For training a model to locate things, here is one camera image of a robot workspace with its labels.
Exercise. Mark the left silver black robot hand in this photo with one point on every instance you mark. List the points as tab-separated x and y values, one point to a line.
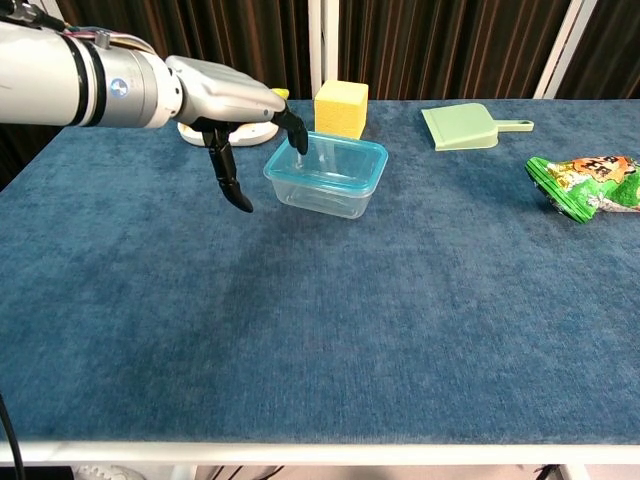
225	92

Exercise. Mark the yellow sponge block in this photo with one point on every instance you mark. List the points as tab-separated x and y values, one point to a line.
340	112

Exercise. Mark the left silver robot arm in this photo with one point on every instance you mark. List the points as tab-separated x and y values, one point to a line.
60	85

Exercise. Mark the white round plate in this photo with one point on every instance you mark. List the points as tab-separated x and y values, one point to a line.
255	134

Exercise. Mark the green orange snack bag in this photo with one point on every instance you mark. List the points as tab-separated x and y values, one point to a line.
590	187

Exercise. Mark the clear plastic food container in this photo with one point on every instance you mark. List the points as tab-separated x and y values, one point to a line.
325	200

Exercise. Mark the blue transparent plastic lid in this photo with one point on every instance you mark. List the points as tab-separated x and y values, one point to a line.
372	172

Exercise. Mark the yellow banana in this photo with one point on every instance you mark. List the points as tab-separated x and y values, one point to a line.
281	93

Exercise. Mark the blue velvet tablecloth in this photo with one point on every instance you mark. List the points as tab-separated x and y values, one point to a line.
400	300

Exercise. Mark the green plastic dustpan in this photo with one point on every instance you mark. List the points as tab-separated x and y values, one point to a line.
460	127

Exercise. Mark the white frame post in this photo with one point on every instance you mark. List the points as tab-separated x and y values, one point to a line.
557	50
324	45

